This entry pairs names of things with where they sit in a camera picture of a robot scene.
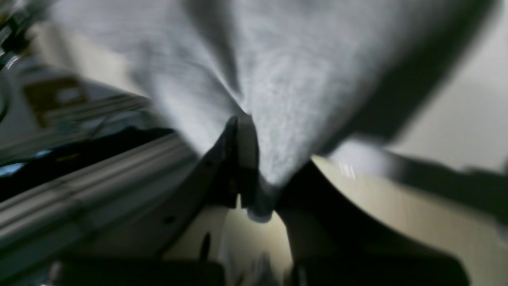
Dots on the aluminium table frame beam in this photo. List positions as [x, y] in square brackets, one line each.
[42, 223]

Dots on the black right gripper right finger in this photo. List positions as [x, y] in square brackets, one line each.
[332, 241]

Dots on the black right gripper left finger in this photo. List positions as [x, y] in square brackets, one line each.
[170, 245]

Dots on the grey t-shirt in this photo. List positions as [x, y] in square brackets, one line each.
[308, 72]

